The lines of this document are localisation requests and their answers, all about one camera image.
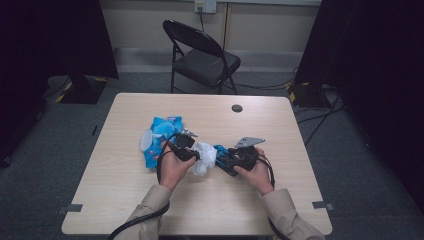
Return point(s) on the black curtain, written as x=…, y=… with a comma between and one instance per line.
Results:
x=373, y=66
x=50, y=40

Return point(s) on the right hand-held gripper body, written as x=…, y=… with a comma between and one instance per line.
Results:
x=246, y=158

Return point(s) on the person's right hand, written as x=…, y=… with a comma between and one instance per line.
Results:
x=260, y=178

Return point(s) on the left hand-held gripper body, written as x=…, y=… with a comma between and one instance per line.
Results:
x=183, y=148

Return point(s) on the person's left hand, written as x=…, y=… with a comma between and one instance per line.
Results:
x=171, y=171

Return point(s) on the grey tape strip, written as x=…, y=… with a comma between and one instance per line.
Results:
x=321, y=204
x=71, y=208

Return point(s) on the white wet wipe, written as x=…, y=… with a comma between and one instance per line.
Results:
x=156, y=136
x=205, y=158

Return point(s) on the white wall socket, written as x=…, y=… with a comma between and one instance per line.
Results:
x=205, y=5

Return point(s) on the blue toy car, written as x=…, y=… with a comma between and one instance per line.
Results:
x=221, y=156

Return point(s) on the black folding chair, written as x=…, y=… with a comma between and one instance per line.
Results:
x=205, y=63

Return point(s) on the black stand base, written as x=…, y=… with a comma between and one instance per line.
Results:
x=306, y=95
x=85, y=91

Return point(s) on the blue wet wipes pack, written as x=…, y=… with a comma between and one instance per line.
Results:
x=156, y=148

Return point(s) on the black table grommet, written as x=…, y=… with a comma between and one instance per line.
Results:
x=237, y=108

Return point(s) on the small black floor strip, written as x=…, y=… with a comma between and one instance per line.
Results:
x=94, y=130

